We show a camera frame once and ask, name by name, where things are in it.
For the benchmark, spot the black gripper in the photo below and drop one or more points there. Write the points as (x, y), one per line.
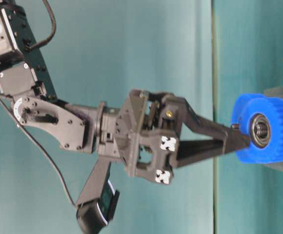
(144, 135)

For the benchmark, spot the small blue gear with bearing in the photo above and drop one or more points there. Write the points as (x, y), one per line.
(276, 129)

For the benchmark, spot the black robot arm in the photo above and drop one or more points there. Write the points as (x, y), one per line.
(25, 81)

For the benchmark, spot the far threaded steel shaft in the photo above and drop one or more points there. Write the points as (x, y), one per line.
(235, 126)

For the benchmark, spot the threaded steel shaft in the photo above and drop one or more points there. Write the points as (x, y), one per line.
(235, 126)
(261, 129)

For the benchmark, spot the large blue gear on shaft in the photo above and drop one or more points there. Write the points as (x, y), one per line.
(246, 108)

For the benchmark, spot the near threaded steel shaft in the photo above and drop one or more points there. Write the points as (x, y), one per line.
(261, 129)

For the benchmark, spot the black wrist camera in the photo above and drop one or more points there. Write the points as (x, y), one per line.
(97, 202)

